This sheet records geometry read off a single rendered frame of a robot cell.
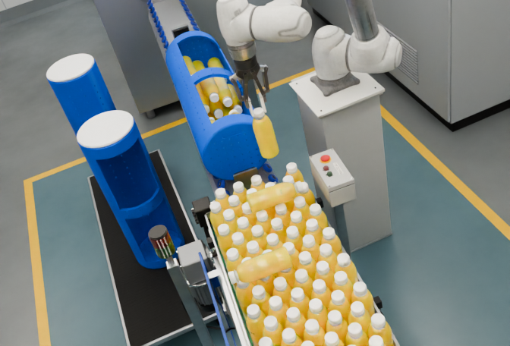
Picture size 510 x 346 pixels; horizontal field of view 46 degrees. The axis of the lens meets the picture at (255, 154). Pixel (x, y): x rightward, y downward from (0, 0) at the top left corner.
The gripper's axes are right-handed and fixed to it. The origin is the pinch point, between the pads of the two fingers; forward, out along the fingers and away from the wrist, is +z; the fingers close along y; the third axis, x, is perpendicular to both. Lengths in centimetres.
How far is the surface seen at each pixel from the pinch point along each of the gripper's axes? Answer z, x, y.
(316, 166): 31.3, 5.6, -15.3
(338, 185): 31.6, 18.8, -18.9
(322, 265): 31, 50, -1
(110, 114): 38, -86, 58
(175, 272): 34, 29, 45
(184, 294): 45, 29, 45
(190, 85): 21, -60, 18
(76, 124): 69, -139, 85
